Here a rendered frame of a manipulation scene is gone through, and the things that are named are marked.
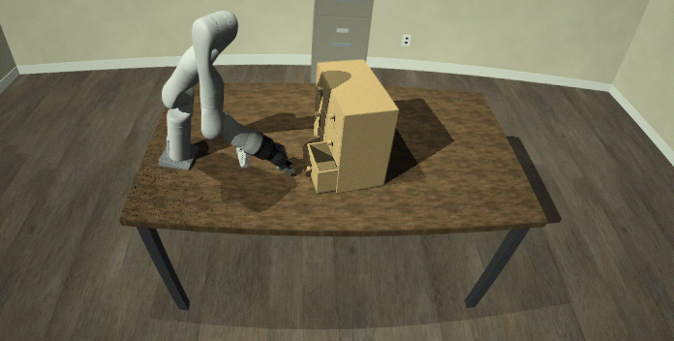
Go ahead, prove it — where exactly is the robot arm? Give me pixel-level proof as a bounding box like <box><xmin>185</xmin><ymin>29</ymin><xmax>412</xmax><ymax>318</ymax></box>
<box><xmin>162</xmin><ymin>11</ymin><xmax>250</xmax><ymax>162</ymax></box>

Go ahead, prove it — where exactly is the tan wooden chest of drawers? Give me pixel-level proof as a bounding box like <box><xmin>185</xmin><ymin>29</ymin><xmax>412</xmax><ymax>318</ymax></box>
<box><xmin>317</xmin><ymin>59</ymin><xmax>399</xmax><ymax>193</ymax></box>

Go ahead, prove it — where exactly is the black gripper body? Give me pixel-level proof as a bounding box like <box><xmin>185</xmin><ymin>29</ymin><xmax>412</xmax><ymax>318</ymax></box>
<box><xmin>236</xmin><ymin>128</ymin><xmax>288</xmax><ymax>169</ymax></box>

